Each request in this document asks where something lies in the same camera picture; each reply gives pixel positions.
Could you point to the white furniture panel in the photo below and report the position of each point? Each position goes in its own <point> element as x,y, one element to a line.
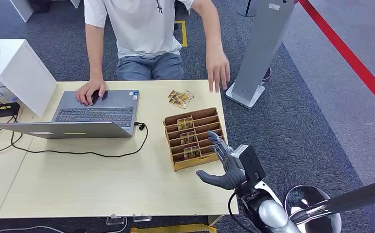
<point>21,9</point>

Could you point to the person's left hand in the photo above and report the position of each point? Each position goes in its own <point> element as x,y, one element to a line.
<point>218,66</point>

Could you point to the clear plastic desk bracket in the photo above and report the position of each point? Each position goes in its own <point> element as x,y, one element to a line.
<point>141,218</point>
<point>115,220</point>

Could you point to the chrome stanchion post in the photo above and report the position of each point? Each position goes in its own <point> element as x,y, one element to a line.
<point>351,197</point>

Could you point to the dark round floor base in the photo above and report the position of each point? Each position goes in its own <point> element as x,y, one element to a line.
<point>267,74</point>

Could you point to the grey laptop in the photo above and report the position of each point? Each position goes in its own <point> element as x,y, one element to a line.
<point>94,112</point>

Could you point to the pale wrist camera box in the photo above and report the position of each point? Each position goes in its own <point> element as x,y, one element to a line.
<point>252,164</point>

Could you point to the black power adapter yellow label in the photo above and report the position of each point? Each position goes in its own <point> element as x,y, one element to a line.
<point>1,110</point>

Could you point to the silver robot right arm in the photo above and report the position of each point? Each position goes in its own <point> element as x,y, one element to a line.
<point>271,212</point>

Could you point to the person's right forearm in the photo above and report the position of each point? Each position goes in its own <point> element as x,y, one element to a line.
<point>94,54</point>

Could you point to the person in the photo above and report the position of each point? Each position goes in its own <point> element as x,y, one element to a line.
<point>142,25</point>

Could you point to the person's left forearm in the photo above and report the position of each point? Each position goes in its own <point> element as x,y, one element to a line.
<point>208,22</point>

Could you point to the red floor tape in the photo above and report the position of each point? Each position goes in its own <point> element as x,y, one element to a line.
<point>351,59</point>

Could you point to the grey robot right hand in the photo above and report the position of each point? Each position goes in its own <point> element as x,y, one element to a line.
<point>232,175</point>

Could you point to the brown wooden card holder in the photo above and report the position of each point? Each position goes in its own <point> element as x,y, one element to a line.
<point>190,164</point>

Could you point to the yellow floor tape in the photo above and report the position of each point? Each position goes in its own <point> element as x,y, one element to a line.
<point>184,33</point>

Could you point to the white box cabinet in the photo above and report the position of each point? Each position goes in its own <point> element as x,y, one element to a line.
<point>17,67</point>

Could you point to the person's right hand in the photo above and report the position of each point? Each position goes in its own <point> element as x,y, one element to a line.
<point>89,90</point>

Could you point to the grey kiosk stand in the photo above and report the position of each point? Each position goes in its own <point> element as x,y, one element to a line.
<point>261,51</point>

